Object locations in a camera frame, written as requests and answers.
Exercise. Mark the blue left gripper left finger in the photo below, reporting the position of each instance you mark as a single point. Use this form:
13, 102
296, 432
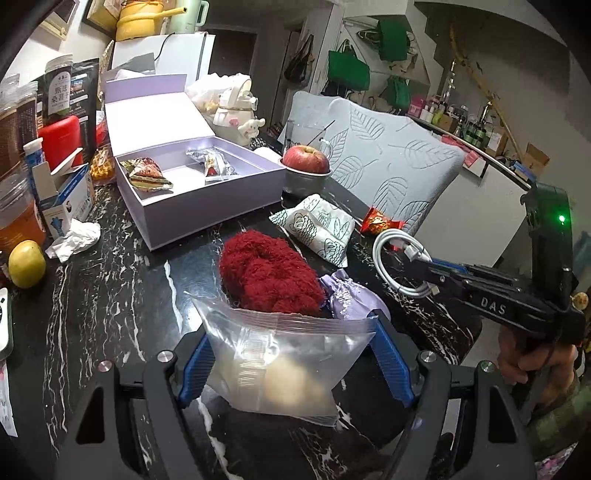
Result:
195, 360

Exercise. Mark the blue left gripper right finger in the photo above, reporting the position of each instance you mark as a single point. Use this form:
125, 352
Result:
396, 355

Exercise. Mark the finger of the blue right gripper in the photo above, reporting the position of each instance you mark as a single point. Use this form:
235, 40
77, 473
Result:
450, 265

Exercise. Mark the lavender drawstring cloth pouch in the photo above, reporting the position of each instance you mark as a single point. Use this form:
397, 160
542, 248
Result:
349, 300

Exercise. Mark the clear zip bag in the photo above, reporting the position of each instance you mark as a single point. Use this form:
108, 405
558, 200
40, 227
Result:
278, 363

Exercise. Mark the small red snack packet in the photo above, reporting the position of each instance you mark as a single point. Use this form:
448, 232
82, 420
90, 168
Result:
376, 222

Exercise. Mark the dark red fuzzy yarn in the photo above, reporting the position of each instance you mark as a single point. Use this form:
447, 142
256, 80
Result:
265, 274

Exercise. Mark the silver foil snack bag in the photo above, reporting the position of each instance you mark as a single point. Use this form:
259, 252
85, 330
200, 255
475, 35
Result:
213, 162

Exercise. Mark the colourful oatmeal snack bag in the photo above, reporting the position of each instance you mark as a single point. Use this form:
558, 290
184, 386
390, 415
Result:
145, 175

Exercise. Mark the white leaf-print fabric pouch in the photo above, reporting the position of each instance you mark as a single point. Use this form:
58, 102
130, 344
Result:
319, 225

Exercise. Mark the person's right hand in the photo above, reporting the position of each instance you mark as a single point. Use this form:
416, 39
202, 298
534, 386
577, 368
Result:
515, 364

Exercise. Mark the light blue leaf-embossed cushion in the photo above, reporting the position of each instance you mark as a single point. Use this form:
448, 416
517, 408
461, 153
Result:
387, 161

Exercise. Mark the crumpled white tissue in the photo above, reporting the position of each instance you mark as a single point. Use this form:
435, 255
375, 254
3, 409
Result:
80, 237

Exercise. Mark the lavender open gift box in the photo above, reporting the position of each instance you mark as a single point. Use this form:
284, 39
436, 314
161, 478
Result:
152, 117

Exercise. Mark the red apple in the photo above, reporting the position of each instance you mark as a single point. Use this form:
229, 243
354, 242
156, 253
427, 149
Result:
306, 159

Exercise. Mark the white small device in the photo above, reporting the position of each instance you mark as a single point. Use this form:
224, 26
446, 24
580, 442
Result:
6, 334

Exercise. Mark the yellow-green fruit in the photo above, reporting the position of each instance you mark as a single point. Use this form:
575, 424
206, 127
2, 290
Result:
26, 264

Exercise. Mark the blue white medicine box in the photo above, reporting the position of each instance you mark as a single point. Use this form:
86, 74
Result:
66, 193

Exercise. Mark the clear glass mug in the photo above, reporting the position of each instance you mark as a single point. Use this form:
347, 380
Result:
296, 134

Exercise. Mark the green tote bag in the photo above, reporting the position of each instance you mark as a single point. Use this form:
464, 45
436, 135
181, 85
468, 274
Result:
347, 70

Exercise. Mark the orange-filled plastic jar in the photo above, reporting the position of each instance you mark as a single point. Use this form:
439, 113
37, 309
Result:
19, 219

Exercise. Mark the white cartoon teapot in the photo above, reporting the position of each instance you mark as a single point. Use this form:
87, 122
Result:
235, 118

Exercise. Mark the red plastic container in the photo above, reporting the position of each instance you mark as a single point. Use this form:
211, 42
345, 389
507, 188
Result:
60, 139

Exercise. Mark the blue tube white cap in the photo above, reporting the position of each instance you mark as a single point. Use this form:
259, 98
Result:
33, 156

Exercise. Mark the black printed snack bag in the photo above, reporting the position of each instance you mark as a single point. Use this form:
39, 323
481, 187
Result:
83, 102

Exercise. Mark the white mini fridge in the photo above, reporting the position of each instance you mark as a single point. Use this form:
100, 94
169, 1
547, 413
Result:
188, 54

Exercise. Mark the brown spice jar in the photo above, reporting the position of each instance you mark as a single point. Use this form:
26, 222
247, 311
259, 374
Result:
18, 124

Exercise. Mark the mint green kettle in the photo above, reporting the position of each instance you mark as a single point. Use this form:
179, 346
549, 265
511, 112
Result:
193, 17

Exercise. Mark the yellow pot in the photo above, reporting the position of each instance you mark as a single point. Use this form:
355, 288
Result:
140, 19

